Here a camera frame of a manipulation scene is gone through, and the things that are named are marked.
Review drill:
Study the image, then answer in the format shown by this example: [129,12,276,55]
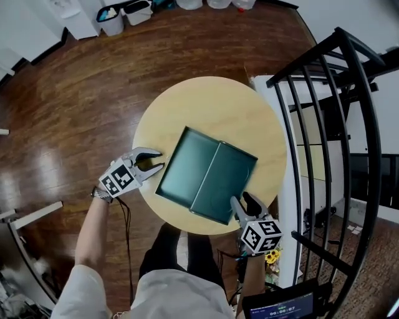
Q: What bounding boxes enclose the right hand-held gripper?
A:
[229,191,284,257]

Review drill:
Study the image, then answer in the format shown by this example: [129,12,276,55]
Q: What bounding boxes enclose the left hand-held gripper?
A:
[99,146,166,199]

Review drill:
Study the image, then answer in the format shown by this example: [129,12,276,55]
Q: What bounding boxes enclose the dark green box half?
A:
[155,125,223,211]

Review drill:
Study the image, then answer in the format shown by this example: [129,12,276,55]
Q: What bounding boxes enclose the person's left forearm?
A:
[74,195,110,272]

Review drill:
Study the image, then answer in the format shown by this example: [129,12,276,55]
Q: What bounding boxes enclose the person's right forearm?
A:
[236,254,266,318]

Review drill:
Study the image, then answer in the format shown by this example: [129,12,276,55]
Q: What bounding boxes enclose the yellow sunflowers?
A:
[264,247,283,265]

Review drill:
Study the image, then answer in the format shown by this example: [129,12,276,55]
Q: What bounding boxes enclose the silver wristwatch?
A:
[90,186,114,204]

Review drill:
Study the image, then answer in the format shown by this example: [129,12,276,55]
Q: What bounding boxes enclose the round light wooden side table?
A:
[132,75,288,236]

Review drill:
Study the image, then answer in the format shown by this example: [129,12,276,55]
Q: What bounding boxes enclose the person's black trousers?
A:
[138,222,227,297]

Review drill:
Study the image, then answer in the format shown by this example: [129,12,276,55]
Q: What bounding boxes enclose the small black monitor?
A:
[242,278,334,319]

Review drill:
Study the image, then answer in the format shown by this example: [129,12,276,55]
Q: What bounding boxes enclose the person's white shirt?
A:
[50,264,238,319]

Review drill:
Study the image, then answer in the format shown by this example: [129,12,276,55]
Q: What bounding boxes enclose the black framed glass partition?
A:
[349,153,399,208]

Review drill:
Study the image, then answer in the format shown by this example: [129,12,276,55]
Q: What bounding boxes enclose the grey waste bin black rim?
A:
[95,4,125,37]

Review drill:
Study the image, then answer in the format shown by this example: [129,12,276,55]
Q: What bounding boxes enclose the white waste bin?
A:
[123,0,154,27]

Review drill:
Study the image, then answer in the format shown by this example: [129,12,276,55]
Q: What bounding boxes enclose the white water dispenser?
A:
[49,0,102,40]

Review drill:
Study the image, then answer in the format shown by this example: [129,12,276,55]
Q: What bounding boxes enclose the black metal railing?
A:
[266,27,388,319]

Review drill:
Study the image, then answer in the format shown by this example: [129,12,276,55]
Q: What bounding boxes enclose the dark gripper cable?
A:
[217,248,249,281]
[117,196,135,308]

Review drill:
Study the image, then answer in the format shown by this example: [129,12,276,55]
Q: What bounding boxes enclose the dark table white frame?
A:
[0,128,64,312]

